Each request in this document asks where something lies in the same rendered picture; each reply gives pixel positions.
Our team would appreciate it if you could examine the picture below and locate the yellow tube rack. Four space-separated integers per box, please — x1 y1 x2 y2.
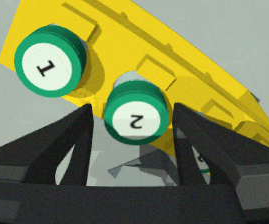
0 0 269 158

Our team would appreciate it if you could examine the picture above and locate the pale grey key housing panel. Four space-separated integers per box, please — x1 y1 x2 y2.
108 149 180 187

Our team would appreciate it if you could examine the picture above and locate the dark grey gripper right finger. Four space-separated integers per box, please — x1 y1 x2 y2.
172 102 269 221

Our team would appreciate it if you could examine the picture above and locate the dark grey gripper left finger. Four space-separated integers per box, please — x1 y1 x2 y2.
0 103 94 186

